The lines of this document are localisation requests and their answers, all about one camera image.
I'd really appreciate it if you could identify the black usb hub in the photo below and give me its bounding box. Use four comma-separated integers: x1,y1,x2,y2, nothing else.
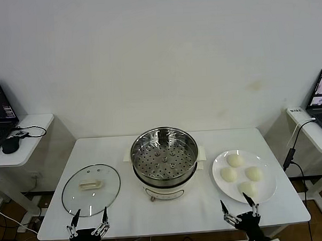
13,129,30,139

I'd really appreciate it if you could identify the black computer mouse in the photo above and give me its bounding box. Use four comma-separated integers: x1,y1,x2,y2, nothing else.
1,136,21,155

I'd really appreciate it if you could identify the white round plate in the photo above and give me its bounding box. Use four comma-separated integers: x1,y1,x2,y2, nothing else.
211,147,278,206

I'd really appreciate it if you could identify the glass lid with cream handle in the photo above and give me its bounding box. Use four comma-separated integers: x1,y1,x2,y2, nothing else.
60,162,123,219

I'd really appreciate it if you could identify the steel steamer basket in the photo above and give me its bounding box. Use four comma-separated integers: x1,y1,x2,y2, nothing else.
121,125,208,183

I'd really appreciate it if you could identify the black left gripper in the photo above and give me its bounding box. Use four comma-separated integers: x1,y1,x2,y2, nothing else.
65,206,111,241

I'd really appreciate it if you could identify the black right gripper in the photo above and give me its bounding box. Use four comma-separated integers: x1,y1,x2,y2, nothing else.
219,191,266,241

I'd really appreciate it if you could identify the black laptop with dark screen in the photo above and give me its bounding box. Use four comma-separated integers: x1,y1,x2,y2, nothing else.
0,76,21,157

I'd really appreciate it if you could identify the white side table with mouse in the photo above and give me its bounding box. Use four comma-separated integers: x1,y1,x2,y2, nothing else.
0,113,59,221

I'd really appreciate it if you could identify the white floor cable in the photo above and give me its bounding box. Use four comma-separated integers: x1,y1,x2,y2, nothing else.
0,204,38,236

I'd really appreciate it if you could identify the white side table with label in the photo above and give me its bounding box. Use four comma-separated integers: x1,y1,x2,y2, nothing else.
286,105,322,216

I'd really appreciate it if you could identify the thin black looped cable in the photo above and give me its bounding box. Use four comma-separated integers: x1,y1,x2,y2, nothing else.
10,124,48,140

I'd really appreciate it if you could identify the cream electric cooker base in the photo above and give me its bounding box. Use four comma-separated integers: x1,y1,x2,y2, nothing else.
132,161,205,204

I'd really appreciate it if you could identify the white steamed baozi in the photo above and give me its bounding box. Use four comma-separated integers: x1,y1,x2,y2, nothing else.
219,167,239,182
244,165,264,182
226,153,245,168
238,181,258,198

